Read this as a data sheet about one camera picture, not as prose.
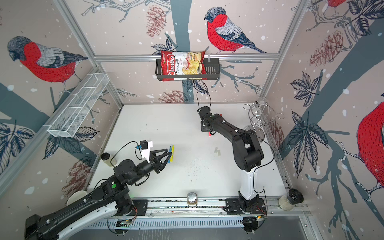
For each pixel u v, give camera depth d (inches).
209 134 37.4
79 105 31.2
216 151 37.2
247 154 20.2
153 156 25.0
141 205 29.1
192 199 26.4
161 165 24.6
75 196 27.6
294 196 26.4
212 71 37.4
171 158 25.9
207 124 27.5
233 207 28.7
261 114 38.5
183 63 34.5
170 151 26.0
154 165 23.3
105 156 32.7
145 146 23.6
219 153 36.7
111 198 21.1
